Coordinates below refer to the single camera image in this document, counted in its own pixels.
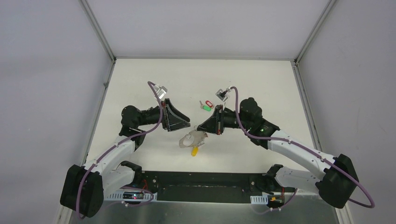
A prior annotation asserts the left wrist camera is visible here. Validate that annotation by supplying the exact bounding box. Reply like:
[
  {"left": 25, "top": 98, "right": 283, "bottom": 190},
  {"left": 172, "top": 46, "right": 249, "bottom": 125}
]
[{"left": 153, "top": 85, "right": 168, "bottom": 100}]

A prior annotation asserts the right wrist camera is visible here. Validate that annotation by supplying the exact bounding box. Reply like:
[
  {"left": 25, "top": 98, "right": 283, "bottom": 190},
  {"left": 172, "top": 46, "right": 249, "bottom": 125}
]
[{"left": 215, "top": 87, "right": 232, "bottom": 108}]

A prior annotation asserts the yellow key tag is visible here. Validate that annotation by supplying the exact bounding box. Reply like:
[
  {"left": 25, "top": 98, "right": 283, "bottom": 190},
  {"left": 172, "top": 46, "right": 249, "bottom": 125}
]
[{"left": 191, "top": 147, "right": 199, "bottom": 157}]

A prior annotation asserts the purple cable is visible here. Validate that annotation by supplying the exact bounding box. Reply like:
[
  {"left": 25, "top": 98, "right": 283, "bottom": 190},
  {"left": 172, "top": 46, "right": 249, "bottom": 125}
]
[
  {"left": 75, "top": 81, "right": 164, "bottom": 220},
  {"left": 227, "top": 86, "right": 375, "bottom": 214}
]

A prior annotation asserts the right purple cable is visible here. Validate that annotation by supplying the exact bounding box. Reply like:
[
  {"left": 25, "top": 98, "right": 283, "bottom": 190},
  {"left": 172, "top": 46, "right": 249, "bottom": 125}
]
[{"left": 227, "top": 86, "right": 375, "bottom": 214}]

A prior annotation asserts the red key tag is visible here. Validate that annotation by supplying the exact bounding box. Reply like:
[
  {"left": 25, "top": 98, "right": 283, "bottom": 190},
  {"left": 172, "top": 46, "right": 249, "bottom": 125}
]
[{"left": 199, "top": 100, "right": 214, "bottom": 108}]

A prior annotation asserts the green key tag with key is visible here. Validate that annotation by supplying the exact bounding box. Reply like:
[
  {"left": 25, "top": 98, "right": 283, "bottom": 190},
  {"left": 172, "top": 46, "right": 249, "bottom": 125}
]
[{"left": 200, "top": 105, "right": 212, "bottom": 112}]

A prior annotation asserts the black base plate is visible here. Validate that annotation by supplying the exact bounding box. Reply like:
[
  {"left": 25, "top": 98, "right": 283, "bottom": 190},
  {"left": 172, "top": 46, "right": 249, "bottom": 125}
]
[{"left": 136, "top": 171, "right": 296, "bottom": 205}]

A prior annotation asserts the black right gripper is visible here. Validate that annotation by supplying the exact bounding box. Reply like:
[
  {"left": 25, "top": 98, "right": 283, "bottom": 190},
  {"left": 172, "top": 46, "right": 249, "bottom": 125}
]
[{"left": 197, "top": 105, "right": 252, "bottom": 135}]

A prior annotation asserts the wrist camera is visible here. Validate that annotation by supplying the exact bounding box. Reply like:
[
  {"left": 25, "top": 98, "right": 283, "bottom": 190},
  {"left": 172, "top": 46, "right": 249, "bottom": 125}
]
[
  {"left": 215, "top": 87, "right": 232, "bottom": 108},
  {"left": 153, "top": 85, "right": 168, "bottom": 100}
]

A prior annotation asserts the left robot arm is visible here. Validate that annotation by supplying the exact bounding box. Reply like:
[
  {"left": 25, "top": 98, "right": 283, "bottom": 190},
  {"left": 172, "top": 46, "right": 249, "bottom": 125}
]
[{"left": 60, "top": 98, "right": 191, "bottom": 217}]

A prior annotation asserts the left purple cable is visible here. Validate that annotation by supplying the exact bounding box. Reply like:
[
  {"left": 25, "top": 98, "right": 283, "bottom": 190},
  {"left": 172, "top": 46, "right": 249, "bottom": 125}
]
[{"left": 75, "top": 81, "right": 164, "bottom": 220}]

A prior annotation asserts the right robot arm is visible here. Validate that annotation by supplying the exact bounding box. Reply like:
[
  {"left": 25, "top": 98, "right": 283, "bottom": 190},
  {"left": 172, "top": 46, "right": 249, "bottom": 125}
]
[{"left": 197, "top": 98, "right": 359, "bottom": 209}]

